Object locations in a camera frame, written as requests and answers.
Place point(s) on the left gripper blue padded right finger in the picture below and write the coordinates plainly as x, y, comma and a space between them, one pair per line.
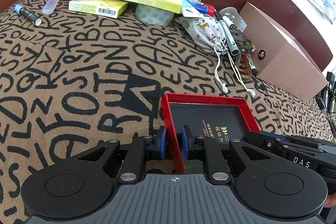
187, 140

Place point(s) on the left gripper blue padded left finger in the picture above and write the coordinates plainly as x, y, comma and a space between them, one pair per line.
161, 142

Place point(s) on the red shallow box lid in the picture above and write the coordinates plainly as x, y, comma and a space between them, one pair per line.
221, 118

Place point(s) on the person's left hand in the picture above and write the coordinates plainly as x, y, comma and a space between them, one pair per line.
330, 201

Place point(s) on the pink cardboard storage box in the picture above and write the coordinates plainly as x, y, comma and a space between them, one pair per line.
279, 58

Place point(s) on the patterned green tape roll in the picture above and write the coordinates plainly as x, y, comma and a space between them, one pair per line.
153, 16

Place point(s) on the blue tube with red cap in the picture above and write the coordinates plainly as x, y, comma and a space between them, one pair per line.
203, 8

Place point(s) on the clear light bulb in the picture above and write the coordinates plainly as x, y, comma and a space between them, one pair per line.
232, 14

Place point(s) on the yellow-green box with barcode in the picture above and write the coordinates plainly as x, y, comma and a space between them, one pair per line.
109, 8

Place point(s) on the white printed drawstring pouch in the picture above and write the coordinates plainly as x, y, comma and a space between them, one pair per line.
207, 34

